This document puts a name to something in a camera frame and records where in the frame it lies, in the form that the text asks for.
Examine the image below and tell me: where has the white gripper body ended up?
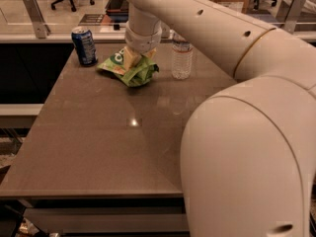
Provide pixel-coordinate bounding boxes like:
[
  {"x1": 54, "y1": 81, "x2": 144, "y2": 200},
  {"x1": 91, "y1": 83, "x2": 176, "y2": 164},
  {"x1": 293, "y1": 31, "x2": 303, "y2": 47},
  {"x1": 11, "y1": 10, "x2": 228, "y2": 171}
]
[{"x1": 124, "y1": 22, "x2": 162, "y2": 53}]

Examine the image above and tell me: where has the green rice chip bag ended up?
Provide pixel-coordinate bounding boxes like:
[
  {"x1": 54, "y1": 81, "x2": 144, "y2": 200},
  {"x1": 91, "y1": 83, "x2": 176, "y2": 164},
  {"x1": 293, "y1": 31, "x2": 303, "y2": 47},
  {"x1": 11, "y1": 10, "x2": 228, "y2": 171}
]
[{"x1": 97, "y1": 49, "x2": 159, "y2": 87}]

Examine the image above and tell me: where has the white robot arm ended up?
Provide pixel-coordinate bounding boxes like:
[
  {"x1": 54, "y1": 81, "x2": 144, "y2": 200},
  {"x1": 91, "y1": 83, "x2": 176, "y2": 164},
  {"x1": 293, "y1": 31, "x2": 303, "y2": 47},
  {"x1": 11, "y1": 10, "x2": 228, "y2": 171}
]
[{"x1": 126, "y1": 0, "x2": 316, "y2": 237}]

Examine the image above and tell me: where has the blue pepsi can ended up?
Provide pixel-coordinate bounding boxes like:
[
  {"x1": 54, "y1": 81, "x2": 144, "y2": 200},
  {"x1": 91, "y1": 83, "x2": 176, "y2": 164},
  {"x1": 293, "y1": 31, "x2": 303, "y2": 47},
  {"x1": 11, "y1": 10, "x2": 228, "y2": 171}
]
[{"x1": 71, "y1": 27, "x2": 98, "y2": 66}]

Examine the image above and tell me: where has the clear plastic water bottle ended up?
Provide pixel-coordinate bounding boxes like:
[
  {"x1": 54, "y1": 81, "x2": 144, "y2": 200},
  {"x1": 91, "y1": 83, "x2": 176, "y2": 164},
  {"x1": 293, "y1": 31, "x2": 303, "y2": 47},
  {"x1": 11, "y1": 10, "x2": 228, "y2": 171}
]
[{"x1": 171, "y1": 32, "x2": 194, "y2": 80}]

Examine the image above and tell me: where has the dark tray cart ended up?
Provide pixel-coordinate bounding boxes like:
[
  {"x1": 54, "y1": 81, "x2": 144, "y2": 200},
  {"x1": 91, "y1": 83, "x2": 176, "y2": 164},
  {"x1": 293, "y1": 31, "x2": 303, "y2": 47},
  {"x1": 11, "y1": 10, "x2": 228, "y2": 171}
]
[{"x1": 106, "y1": 0, "x2": 129, "y2": 16}]

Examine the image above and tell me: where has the left metal railing post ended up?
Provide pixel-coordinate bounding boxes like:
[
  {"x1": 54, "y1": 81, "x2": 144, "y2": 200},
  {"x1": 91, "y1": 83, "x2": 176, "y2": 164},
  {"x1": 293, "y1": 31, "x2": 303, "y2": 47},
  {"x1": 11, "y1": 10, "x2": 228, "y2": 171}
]
[{"x1": 23, "y1": 0, "x2": 50, "y2": 39}]

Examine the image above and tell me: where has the metal railing post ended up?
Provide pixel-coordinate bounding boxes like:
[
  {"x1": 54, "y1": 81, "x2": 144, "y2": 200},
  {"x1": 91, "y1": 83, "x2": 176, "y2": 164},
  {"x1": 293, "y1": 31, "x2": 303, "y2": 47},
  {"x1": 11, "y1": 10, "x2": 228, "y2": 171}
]
[
  {"x1": 282, "y1": 0, "x2": 306, "y2": 34},
  {"x1": 23, "y1": 0, "x2": 50, "y2": 39}
]

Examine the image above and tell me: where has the right metal railing post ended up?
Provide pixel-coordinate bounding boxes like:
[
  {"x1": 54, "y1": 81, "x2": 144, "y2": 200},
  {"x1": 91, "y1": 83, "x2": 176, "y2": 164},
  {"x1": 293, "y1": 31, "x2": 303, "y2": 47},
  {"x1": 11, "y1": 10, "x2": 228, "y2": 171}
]
[{"x1": 282, "y1": 0, "x2": 306, "y2": 34}]

